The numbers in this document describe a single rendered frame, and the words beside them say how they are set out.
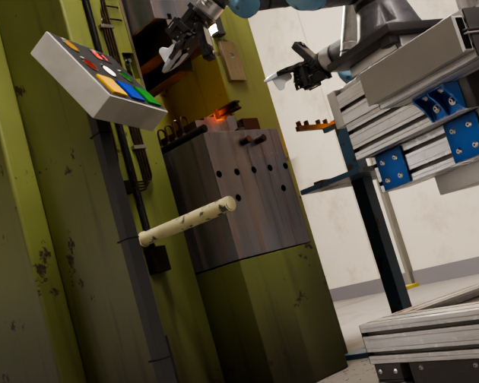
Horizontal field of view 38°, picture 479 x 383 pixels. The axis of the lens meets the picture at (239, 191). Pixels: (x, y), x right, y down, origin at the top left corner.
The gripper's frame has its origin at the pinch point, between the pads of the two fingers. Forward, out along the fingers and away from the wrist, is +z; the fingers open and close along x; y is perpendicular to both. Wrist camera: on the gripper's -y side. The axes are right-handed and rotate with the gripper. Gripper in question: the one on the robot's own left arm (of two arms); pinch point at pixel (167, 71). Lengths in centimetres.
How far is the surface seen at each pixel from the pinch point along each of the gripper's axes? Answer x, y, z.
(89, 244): -21, -7, 67
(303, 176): -446, 52, 64
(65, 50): 26.8, 13.9, 10.5
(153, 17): -30.9, 33.1, -4.9
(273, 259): -44, -54, 30
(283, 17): -419, 158, -34
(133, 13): -35, 43, 0
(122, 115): 14.8, -5.5, 15.5
